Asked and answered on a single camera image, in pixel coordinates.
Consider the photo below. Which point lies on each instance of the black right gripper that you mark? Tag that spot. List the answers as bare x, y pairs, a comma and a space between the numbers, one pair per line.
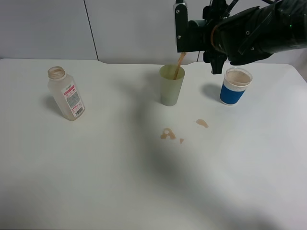
212, 14

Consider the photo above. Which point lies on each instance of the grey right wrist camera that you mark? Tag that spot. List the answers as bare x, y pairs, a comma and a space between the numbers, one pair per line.
181, 24

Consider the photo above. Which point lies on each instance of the teal plastic cup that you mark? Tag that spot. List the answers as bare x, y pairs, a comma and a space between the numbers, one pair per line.
199, 24

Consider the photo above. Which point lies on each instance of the brown beverage spill puddle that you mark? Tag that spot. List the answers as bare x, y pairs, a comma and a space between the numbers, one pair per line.
168, 133

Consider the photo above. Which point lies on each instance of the clear plastic beverage bottle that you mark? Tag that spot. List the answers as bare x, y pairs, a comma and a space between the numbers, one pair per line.
65, 93

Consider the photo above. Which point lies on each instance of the pale green plastic cup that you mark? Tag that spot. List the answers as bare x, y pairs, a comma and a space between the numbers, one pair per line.
170, 87

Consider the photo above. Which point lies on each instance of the blue sleeved paper cup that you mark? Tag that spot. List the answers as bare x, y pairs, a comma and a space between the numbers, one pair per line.
235, 83

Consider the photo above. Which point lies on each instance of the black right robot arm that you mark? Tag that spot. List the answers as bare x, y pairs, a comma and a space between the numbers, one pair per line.
248, 36

